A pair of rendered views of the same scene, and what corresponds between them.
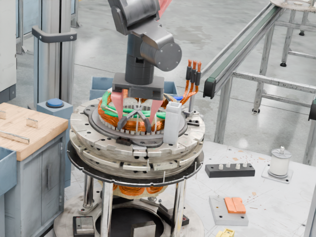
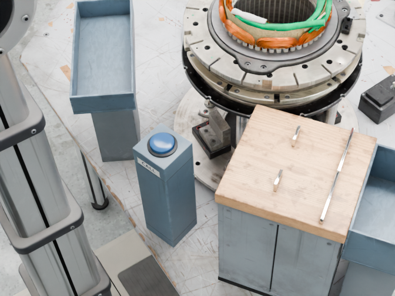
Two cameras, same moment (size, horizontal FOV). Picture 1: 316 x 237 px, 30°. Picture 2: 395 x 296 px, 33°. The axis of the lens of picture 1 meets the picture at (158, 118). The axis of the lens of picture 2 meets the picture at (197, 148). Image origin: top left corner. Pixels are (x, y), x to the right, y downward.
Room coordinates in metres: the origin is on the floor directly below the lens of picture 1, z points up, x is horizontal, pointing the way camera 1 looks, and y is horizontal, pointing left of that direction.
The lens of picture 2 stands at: (1.35, 0.95, 1.90)
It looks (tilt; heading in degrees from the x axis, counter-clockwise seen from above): 52 degrees down; 274
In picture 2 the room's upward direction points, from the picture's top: 3 degrees counter-clockwise
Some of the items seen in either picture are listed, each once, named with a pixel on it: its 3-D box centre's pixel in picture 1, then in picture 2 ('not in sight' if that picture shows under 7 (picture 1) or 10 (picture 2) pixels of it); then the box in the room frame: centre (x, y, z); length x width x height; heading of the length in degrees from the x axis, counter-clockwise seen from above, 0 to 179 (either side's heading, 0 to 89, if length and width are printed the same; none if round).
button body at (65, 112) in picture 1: (54, 146); (167, 188); (1.46, 0.28, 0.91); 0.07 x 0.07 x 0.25; 52
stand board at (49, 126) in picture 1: (11, 129); (297, 169); (1.25, 0.34, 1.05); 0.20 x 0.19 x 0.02; 160
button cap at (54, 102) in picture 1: (54, 102); (161, 143); (1.46, 0.28, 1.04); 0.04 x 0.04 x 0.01
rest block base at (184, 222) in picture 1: (172, 216); not in sight; (1.32, -0.06, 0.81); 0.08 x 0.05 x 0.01; 38
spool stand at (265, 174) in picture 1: (280, 160); not in sight; (1.65, -0.40, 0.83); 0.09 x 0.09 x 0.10; 72
